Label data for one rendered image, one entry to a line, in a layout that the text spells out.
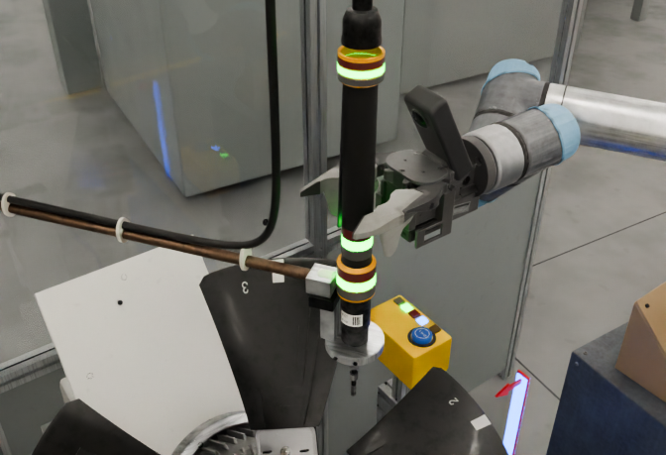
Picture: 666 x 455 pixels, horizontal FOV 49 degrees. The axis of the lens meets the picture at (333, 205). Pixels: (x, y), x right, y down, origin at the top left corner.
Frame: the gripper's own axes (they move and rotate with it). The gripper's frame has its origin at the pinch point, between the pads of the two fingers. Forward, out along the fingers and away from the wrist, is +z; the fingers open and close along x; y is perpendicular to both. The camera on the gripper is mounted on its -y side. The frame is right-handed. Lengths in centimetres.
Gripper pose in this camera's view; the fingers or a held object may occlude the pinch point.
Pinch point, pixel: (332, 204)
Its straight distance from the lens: 73.4
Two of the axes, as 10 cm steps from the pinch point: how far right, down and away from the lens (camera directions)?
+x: -5.8, -4.5, 6.8
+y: 0.0, 8.3, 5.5
